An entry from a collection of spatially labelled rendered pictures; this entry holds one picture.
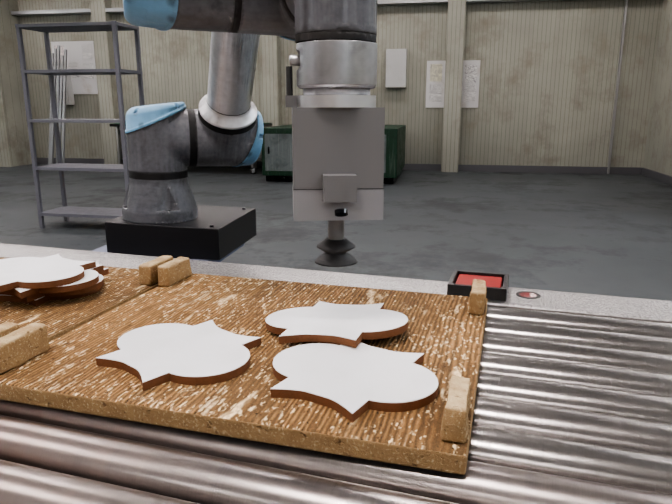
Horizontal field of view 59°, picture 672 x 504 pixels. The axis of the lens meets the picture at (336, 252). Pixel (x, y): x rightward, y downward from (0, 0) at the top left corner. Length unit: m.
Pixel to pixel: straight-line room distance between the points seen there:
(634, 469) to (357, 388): 0.20
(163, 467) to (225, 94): 0.83
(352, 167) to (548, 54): 10.90
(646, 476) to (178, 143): 0.99
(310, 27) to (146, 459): 0.37
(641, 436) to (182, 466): 0.34
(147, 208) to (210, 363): 0.73
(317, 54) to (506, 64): 10.80
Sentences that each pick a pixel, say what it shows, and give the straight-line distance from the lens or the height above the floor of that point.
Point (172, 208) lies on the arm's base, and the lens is 1.24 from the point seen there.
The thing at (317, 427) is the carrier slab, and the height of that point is 0.94.
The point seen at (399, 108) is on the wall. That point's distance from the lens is 11.29.
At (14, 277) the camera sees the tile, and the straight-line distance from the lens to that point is 0.78.
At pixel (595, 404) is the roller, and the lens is 0.57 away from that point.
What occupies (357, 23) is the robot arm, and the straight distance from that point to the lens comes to 0.55.
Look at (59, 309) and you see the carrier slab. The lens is 0.75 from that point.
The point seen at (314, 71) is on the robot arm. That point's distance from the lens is 0.55.
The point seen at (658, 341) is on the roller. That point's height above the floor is 0.92.
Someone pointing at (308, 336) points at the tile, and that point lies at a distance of 0.57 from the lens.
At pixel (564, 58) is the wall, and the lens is 11.45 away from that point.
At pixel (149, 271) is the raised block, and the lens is 0.80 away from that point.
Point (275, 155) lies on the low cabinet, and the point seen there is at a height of 0.41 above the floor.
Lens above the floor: 1.16
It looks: 14 degrees down
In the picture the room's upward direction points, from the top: straight up
